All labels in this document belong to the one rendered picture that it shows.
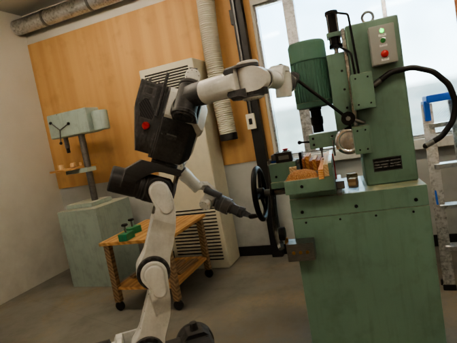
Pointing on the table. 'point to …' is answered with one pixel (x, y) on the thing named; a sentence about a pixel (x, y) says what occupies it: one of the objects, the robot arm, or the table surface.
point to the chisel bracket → (321, 139)
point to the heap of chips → (302, 174)
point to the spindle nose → (317, 120)
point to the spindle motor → (310, 73)
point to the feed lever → (336, 109)
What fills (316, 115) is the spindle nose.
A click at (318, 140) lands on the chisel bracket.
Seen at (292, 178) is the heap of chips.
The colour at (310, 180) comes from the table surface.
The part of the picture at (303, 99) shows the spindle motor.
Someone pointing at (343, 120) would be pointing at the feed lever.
